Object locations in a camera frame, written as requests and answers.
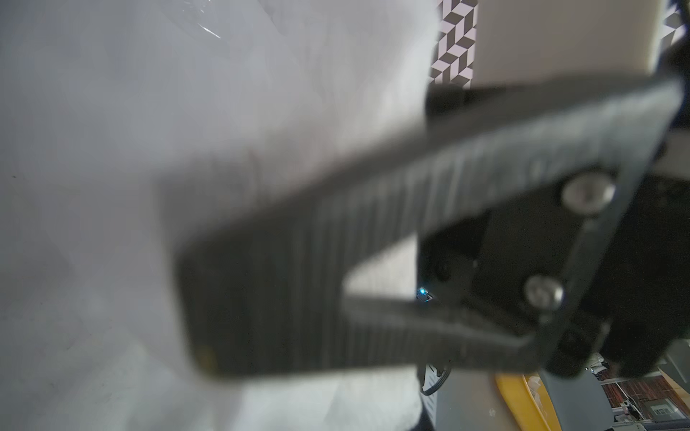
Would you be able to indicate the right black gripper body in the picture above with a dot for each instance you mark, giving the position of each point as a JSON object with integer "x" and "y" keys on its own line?
{"x": 560, "y": 239}

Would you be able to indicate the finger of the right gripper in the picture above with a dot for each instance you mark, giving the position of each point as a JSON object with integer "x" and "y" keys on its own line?
{"x": 266, "y": 295}

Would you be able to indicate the yellow object outside cell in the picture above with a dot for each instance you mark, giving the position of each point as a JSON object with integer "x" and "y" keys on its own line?
{"x": 528, "y": 401}

